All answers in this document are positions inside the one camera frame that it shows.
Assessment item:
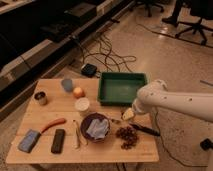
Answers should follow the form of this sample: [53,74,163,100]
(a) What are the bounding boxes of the person's shoe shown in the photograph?
[162,17,178,27]

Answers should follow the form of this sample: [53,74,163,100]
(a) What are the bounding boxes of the black power box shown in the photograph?
[81,63,97,78]

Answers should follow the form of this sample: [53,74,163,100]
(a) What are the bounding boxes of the black box on shelf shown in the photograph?
[64,2,97,25]

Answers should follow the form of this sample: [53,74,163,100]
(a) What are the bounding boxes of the small metal cup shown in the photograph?
[34,91,47,106]

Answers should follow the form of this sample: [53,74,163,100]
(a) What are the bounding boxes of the purple bowl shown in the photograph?
[80,113,110,142]

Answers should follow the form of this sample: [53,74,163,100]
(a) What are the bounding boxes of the orange apple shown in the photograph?
[73,87,85,98]

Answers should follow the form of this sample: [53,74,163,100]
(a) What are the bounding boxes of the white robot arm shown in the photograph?
[131,79,213,123]

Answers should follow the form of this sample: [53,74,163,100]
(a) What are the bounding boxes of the black office chair far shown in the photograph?
[130,0,164,17]

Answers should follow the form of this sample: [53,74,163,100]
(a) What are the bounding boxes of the green plastic tray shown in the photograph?
[97,72,147,106]

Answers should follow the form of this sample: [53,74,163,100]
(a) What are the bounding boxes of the blue cloth in bowl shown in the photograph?
[86,119,109,140]

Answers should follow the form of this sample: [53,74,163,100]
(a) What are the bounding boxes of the wooden table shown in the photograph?
[6,79,159,164]

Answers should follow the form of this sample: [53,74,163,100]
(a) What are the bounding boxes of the black object on floor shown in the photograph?
[200,138,213,150]

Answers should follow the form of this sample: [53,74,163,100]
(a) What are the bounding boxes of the black floor cables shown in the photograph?
[71,31,138,74]

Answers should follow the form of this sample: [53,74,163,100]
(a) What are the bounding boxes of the white round container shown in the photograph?
[75,97,90,116]

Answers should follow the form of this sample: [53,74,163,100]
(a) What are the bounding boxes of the black office chair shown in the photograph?
[175,0,213,46]
[130,0,164,17]

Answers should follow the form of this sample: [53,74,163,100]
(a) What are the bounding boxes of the black remote control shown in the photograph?
[51,129,65,154]

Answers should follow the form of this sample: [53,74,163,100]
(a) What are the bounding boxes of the black handled tool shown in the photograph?
[130,124,160,136]

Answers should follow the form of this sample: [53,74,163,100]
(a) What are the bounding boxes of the blue translucent cup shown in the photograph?
[61,78,73,92]

